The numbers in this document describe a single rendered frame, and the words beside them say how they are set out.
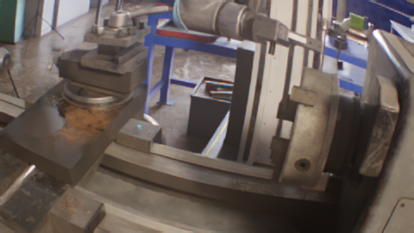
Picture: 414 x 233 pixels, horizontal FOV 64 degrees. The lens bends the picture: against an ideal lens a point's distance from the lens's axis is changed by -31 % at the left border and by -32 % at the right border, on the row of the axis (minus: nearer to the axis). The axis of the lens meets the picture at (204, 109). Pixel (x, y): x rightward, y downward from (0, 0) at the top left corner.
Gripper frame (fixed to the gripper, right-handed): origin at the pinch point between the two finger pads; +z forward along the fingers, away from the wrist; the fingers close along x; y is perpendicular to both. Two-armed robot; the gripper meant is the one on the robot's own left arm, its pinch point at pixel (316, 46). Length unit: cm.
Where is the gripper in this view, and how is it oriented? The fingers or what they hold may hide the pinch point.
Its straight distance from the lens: 93.8
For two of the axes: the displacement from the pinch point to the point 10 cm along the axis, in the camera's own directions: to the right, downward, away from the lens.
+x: -4.0, 0.3, -9.2
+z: 8.9, 2.7, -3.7
